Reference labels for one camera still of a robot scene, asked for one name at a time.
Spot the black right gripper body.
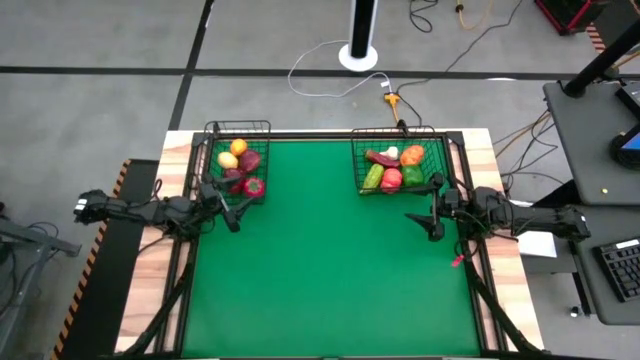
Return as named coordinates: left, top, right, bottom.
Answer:
left=429, top=173, right=474, bottom=242

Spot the red ribbed tomato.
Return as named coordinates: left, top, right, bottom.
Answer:
left=380, top=167, right=404, bottom=194

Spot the black wire basket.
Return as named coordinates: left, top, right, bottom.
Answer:
left=203, top=119, right=272, bottom=207
left=350, top=125, right=450, bottom=196

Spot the green bell pepper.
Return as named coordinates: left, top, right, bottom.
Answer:
left=401, top=164, right=425, bottom=189

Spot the grey metal frame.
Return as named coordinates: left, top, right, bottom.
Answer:
left=0, top=199, right=84, bottom=346

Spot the long red chili pepper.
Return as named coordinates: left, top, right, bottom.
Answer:
left=365, top=149, right=402, bottom=169

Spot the dark red pomegranate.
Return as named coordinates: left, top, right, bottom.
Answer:
left=222, top=168, right=247, bottom=195

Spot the black white pole stand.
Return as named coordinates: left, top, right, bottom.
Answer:
left=338, top=0, right=380, bottom=72

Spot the pink red round fruit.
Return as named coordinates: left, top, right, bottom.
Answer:
left=242, top=176, right=267, bottom=199

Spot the orange floor cable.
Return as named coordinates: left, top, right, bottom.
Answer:
left=453, top=0, right=496, bottom=30

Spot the blue screen device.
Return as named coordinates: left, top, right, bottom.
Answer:
left=609, top=122, right=640, bottom=171

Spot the white paper sheet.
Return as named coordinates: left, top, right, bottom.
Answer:
left=517, top=230, right=559, bottom=259

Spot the black hazard striped platform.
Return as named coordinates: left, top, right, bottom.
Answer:
left=49, top=158, right=161, bottom=360

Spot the grey desk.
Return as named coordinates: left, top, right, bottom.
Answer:
left=558, top=203, right=640, bottom=326
left=543, top=79, right=640, bottom=207

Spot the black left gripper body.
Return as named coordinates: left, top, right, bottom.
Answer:
left=194, top=172, right=241, bottom=233

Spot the green table mat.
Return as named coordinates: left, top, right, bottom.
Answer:
left=180, top=138, right=482, bottom=359

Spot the green cucumber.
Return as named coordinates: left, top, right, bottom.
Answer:
left=360, top=163, right=386, bottom=194

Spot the white floor cable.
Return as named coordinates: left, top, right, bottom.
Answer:
left=287, top=39, right=394, bottom=99

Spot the dark red mango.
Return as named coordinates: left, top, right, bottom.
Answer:
left=238, top=149, right=263, bottom=174

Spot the red black crate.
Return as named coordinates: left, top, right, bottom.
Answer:
left=534, top=0, right=609, bottom=36

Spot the black keyboard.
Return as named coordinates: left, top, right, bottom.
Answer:
left=593, top=237, right=640, bottom=304

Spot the yellow power plug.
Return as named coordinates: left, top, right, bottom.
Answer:
left=383, top=92, right=402, bottom=124

